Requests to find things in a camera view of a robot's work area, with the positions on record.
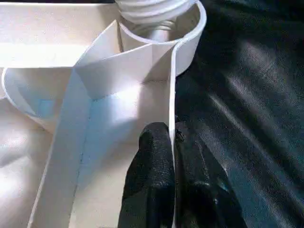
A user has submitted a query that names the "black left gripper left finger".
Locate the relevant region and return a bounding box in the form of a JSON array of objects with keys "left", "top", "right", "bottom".
[{"left": 118, "top": 122, "right": 176, "bottom": 228}]

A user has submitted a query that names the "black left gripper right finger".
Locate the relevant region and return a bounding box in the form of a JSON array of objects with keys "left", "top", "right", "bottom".
[{"left": 174, "top": 122, "right": 247, "bottom": 228}]

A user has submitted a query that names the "white plastic table top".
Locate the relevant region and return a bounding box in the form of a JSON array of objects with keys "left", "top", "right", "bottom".
[{"left": 0, "top": 0, "right": 208, "bottom": 228}]

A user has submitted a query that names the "white plastic table leg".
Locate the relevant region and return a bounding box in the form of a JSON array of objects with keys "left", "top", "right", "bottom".
[{"left": 115, "top": 0, "right": 199, "bottom": 43}]

